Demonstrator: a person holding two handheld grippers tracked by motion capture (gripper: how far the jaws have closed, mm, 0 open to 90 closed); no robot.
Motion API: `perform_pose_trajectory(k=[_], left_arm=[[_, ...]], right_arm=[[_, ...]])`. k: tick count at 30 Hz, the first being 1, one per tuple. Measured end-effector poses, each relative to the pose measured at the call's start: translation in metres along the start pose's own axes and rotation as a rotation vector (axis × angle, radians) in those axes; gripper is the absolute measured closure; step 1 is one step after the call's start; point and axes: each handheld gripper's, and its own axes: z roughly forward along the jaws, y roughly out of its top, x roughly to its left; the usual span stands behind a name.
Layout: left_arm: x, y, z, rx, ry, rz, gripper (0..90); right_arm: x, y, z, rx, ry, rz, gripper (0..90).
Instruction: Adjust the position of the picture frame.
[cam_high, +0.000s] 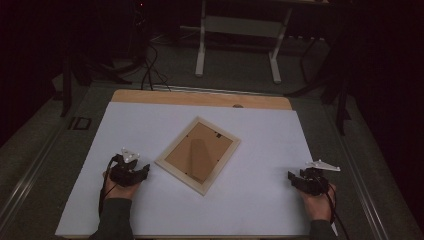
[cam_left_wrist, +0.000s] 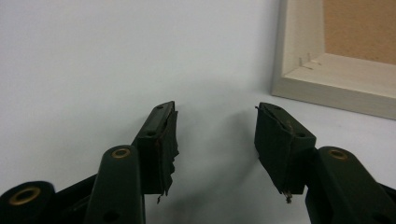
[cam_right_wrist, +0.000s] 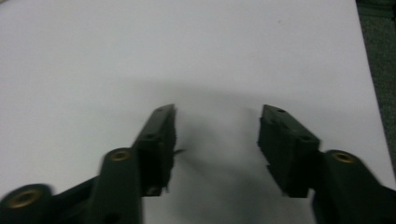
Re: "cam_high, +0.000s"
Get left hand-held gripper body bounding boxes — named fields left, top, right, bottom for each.
left=109, top=147, right=144, bottom=188

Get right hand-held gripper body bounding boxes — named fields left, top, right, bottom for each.
left=298, top=159, right=342, bottom=196

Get light wooden picture frame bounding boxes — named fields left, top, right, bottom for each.
left=154, top=115, right=242, bottom=197

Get person's left hand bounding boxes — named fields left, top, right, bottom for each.
left=101, top=170, right=141, bottom=201

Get person's right hand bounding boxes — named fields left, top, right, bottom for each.
left=298, top=183, right=338, bottom=223

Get white table mat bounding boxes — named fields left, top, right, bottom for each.
left=54, top=101, right=338, bottom=238

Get black floor socket plate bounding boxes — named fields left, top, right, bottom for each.
left=68, top=116, right=93, bottom=131

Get black tripod stand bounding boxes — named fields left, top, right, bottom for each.
left=285, top=33, right=353, bottom=136

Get white metal stand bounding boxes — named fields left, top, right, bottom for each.
left=194, top=0, right=295, bottom=84

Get left hand-held gripper cable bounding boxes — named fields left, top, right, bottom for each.
left=97, top=155, right=118, bottom=216

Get metal floor rail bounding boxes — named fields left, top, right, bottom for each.
left=328, top=106, right=391, bottom=240
left=0, top=124, right=69, bottom=228

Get black floor cables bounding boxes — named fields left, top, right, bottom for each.
left=139, top=41, right=172, bottom=92

